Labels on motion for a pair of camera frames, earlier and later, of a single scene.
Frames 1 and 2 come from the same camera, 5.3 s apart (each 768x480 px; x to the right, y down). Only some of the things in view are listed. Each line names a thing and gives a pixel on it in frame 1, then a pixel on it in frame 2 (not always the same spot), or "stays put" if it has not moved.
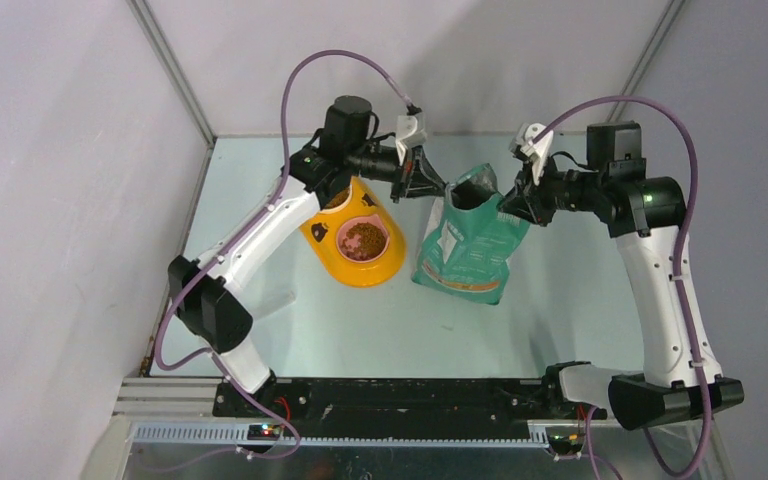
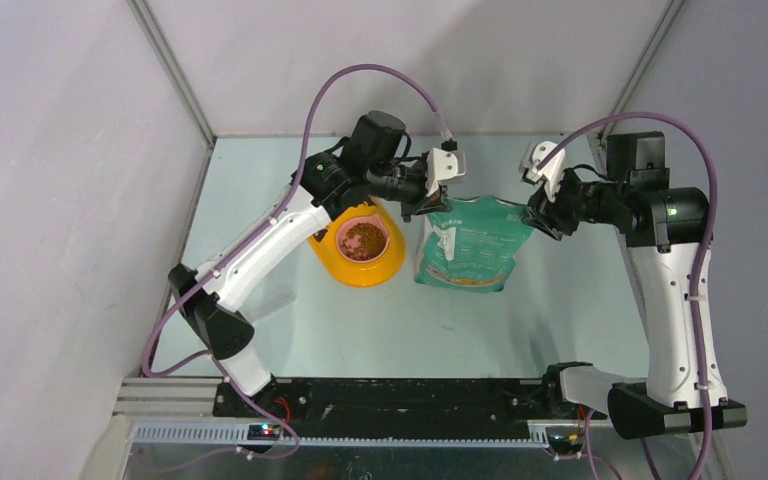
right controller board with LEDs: x=566 y=444 stays put
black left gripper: x=423 y=183 → x=437 y=201
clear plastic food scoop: x=263 y=298 stays put
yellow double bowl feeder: x=320 y=234 stays put
